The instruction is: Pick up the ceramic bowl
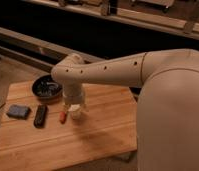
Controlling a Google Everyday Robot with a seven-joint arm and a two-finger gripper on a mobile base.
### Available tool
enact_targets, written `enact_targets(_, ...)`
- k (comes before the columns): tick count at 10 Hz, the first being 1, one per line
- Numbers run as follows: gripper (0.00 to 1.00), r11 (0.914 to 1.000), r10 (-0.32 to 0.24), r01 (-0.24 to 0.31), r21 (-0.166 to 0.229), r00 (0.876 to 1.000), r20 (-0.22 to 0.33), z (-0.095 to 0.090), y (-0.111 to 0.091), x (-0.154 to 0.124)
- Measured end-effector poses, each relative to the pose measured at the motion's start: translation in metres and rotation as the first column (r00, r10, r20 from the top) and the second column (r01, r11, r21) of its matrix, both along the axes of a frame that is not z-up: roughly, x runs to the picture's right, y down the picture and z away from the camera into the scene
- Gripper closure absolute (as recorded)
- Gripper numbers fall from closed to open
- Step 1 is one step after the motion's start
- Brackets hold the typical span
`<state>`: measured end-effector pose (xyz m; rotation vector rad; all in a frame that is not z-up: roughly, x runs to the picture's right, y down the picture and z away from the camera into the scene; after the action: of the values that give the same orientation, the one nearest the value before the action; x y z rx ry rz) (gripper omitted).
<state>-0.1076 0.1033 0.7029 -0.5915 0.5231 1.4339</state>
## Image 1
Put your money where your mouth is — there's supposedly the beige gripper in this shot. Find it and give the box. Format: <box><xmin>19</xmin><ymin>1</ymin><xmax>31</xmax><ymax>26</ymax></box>
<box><xmin>62</xmin><ymin>83</ymin><xmax>86</xmax><ymax>112</ymax></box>

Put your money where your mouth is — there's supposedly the dark ceramic bowl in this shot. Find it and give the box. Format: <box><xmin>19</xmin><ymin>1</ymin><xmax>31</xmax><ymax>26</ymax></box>
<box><xmin>32</xmin><ymin>75</ymin><xmax>62</xmax><ymax>101</ymax></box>

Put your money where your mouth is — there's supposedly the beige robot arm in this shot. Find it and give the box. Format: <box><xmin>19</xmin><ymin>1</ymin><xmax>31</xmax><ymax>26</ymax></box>
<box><xmin>51</xmin><ymin>49</ymin><xmax>199</xmax><ymax>171</ymax></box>

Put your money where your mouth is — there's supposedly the small red object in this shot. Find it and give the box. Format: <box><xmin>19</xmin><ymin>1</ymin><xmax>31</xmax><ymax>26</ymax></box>
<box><xmin>59</xmin><ymin>111</ymin><xmax>67</xmax><ymax>124</ymax></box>

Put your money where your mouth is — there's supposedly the black rectangular bar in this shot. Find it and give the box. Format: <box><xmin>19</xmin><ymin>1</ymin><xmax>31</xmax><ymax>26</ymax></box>
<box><xmin>33</xmin><ymin>105</ymin><xmax>48</xmax><ymax>128</ymax></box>

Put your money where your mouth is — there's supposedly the blue sponge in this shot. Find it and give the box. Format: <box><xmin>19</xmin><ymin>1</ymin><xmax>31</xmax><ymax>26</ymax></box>
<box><xmin>6</xmin><ymin>105</ymin><xmax>30</xmax><ymax>119</ymax></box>

